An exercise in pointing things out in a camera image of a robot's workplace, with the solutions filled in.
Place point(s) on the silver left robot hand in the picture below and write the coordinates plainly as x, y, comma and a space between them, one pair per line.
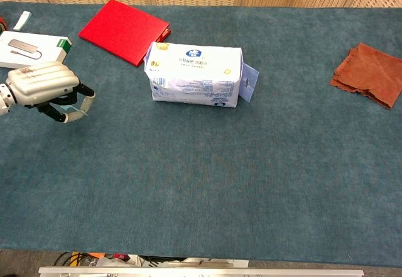
41, 82

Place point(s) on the white blue tissue pack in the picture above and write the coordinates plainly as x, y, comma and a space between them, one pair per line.
194, 76

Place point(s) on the white green usb hub box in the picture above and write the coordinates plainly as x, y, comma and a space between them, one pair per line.
28, 46

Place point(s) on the small white packet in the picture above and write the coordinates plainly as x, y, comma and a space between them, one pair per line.
22, 21

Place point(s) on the red tape roll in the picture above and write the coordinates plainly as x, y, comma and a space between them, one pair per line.
2, 25

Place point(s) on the flat red box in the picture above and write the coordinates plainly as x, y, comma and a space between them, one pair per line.
122, 30

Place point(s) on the white plastic bag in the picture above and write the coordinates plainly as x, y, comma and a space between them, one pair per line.
125, 260

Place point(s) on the folded brown cloth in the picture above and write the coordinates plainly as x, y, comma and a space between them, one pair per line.
370, 73

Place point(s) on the aluminium profile rail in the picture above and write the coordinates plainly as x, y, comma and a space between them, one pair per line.
201, 272

